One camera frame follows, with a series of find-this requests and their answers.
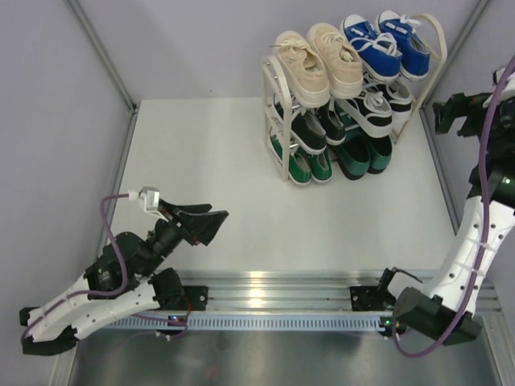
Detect black canvas sneaker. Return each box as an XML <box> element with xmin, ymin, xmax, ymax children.
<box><xmin>273</xmin><ymin>94</ymin><xmax>327</xmax><ymax>155</ymax></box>
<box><xmin>315</xmin><ymin>102</ymin><xmax>346</xmax><ymax>146</ymax></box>

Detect black white sneaker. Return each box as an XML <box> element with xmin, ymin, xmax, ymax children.
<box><xmin>335</xmin><ymin>88</ymin><xmax>393</xmax><ymax>138</ymax></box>
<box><xmin>384</xmin><ymin>80</ymin><xmax>413</xmax><ymax>124</ymax></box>

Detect beige sneaker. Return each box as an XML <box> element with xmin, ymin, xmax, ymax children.
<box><xmin>307</xmin><ymin>23</ymin><xmax>364</xmax><ymax>99</ymax></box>
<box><xmin>272</xmin><ymin>31</ymin><xmax>330</xmax><ymax>109</ymax></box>

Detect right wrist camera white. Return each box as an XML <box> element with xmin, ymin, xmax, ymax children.
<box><xmin>492</xmin><ymin>66</ymin><xmax>515</xmax><ymax>97</ymax></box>

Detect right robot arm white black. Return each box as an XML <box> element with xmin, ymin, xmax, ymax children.
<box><xmin>376</xmin><ymin>92</ymin><xmax>514</xmax><ymax>348</ymax></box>

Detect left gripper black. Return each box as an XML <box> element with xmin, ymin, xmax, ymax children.
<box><xmin>138</xmin><ymin>199</ymin><xmax>229</xmax><ymax>278</ymax></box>

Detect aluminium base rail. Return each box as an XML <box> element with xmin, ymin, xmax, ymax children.
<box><xmin>172</xmin><ymin>269</ymin><xmax>502</xmax><ymax>313</ymax></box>

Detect green loafer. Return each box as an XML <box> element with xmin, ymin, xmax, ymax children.
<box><xmin>367</xmin><ymin>136</ymin><xmax>393</xmax><ymax>175</ymax></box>
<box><xmin>329</xmin><ymin>111</ymin><xmax>371</xmax><ymax>180</ymax></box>

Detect green canvas sneaker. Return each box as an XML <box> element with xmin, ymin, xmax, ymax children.
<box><xmin>269</xmin><ymin>128</ymin><xmax>312</xmax><ymax>186</ymax></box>
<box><xmin>307</xmin><ymin>151</ymin><xmax>332</xmax><ymax>183</ymax></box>

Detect blue canvas sneaker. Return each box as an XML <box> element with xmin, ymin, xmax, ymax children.
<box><xmin>376</xmin><ymin>10</ymin><xmax>431</xmax><ymax>80</ymax></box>
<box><xmin>340</xmin><ymin>14</ymin><xmax>402</xmax><ymax>83</ymax></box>

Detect perforated cable duct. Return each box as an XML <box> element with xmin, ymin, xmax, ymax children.
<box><xmin>104</xmin><ymin>313</ymin><xmax>407</xmax><ymax>331</ymax></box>

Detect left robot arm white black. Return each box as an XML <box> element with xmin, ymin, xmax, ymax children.
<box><xmin>19</xmin><ymin>193</ymin><xmax>229</xmax><ymax>356</ymax></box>

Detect cream shoe rack metal bars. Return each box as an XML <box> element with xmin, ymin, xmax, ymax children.
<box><xmin>261</xmin><ymin>10</ymin><xmax>447</xmax><ymax>186</ymax></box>

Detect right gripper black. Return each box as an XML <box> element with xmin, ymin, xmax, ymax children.
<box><xmin>433</xmin><ymin>88</ymin><xmax>515</xmax><ymax>156</ymax></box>

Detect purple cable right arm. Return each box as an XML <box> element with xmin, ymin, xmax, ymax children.
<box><xmin>392</xmin><ymin>54</ymin><xmax>515</xmax><ymax>358</ymax></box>

